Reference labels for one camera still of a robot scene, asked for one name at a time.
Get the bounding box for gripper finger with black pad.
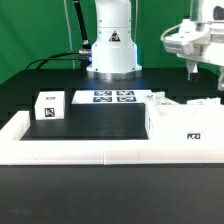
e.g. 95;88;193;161
218;67;224;91
187;61;200;81

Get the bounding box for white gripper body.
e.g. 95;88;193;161
163;19;224;67

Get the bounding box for white cabinet door panel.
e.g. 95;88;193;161
144;91;174;105
187;97;221;105

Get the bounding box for white cabinet body box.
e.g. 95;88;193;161
145;100;224;142

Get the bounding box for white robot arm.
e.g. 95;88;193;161
87;0;224;91

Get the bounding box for small white tagged cube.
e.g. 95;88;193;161
34;91;65;120

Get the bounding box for white U-shaped fence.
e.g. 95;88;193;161
0;111;224;165

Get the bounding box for black ribbed robot cable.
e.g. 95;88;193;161
73;0;92;51

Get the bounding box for black cables on table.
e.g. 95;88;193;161
25;49;92;70

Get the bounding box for flat white tag base plate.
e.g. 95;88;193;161
72;90;152;104

